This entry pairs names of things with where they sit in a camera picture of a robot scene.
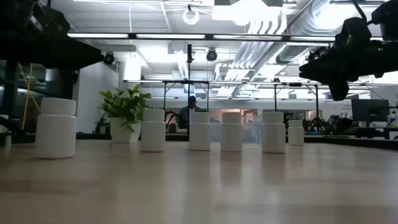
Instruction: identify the black tripod stand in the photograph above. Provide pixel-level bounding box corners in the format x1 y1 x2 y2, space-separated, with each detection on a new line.
186 43 193 135

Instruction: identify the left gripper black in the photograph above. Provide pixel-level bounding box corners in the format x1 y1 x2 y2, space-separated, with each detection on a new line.
0 30 105 71

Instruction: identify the yellow extension cable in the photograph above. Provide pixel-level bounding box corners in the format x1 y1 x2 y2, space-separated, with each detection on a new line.
17 62 42 131

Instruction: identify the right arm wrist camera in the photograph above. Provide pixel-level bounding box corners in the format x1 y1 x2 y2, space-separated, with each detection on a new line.
328 79 350 102

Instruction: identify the potted green artificial plant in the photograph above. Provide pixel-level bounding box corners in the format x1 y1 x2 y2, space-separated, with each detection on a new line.
98 84 152 144

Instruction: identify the white plastic pill bottle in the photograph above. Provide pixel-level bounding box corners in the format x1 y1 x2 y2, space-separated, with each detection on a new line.
141 108 166 153
189 111 211 152
34 97 77 160
220 111 244 153
261 111 287 154
287 119 305 147

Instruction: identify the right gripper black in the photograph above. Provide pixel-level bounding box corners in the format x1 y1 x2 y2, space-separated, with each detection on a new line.
298 39 387 85

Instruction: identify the person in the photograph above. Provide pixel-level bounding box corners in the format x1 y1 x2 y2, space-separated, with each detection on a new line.
177 95 201 130

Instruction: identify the black background workstation frame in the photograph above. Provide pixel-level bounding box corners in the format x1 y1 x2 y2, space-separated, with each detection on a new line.
123 79 210 134
272 82 320 121

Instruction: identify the long ceiling light strip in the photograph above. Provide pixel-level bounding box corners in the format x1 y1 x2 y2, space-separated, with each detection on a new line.
67 32 385 43

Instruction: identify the black computer monitor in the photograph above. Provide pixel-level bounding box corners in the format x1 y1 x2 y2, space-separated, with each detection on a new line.
351 98 390 123

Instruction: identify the white ring lamp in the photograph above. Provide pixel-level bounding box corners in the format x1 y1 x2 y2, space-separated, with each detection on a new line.
182 7 200 26

